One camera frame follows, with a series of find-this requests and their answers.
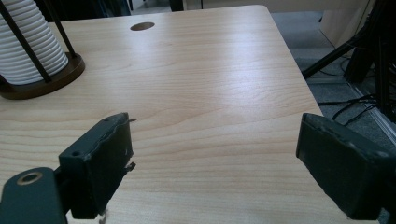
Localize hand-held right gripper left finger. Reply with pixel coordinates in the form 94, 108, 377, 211
58, 111, 137, 220

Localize black tripod stand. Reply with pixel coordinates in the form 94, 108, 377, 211
301, 0, 396, 122

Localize dark brown cup holder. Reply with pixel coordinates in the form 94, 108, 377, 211
0, 0, 86, 101

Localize stack of white cups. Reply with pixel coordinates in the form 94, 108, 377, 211
0, 0, 69, 86

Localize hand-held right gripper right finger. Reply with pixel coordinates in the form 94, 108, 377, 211
295, 112, 396, 221

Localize black floor cables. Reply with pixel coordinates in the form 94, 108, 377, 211
317, 93, 380, 127

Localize aluminium floor rail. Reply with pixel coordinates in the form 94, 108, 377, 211
350, 83, 396, 146

